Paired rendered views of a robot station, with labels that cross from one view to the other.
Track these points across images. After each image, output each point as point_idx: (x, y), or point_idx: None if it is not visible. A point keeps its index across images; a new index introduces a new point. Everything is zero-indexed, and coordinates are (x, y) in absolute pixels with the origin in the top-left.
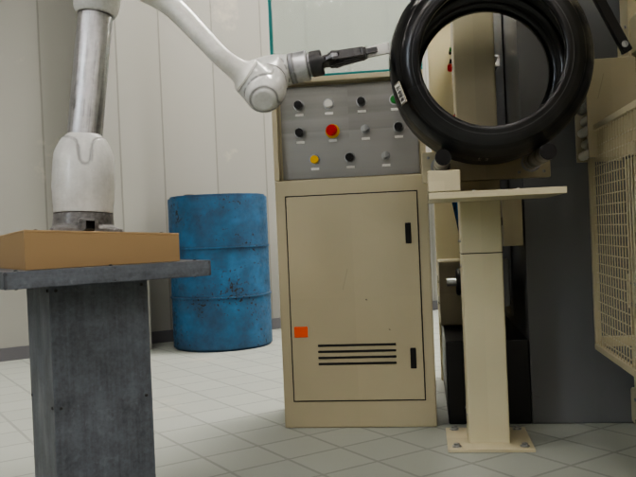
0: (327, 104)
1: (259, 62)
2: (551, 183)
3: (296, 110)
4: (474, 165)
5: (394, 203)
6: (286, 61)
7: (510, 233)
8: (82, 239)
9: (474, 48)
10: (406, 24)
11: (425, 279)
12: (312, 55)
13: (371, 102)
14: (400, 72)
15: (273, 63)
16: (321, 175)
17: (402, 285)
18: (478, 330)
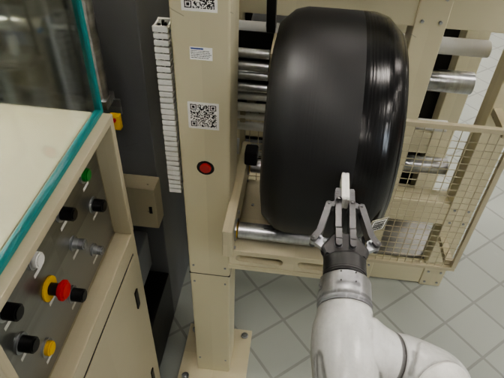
0: (41, 262)
1: (451, 360)
2: (163, 148)
3: (5, 320)
4: (241, 202)
5: (127, 288)
6: (372, 311)
7: (160, 214)
8: None
9: (235, 85)
10: (398, 152)
11: (146, 316)
12: (365, 268)
13: (67, 202)
14: (385, 205)
15: (397, 336)
16: (57, 353)
17: (141, 341)
18: (231, 310)
